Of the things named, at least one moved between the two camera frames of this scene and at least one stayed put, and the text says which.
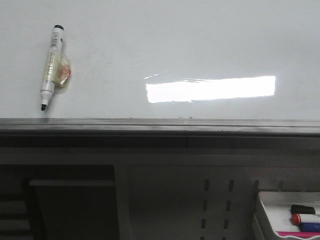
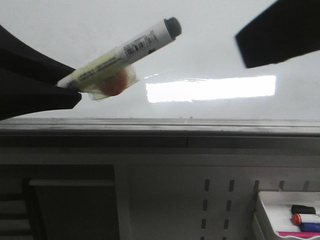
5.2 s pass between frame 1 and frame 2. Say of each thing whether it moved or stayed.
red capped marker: stayed
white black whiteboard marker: moved
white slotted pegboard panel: stayed
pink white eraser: stayed
